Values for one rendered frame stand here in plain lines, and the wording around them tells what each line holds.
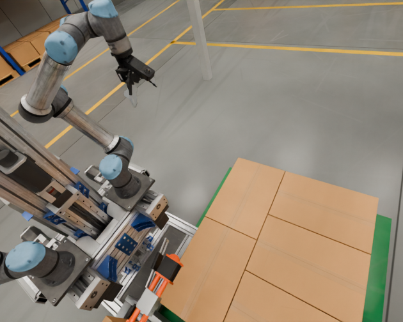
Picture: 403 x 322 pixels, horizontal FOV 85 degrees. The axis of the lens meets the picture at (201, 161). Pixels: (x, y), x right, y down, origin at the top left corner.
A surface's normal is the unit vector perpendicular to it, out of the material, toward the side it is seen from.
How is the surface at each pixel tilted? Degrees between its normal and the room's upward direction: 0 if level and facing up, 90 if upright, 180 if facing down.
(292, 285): 0
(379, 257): 0
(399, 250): 0
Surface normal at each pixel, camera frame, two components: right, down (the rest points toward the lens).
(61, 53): -0.02, 0.77
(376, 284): -0.20, -0.62
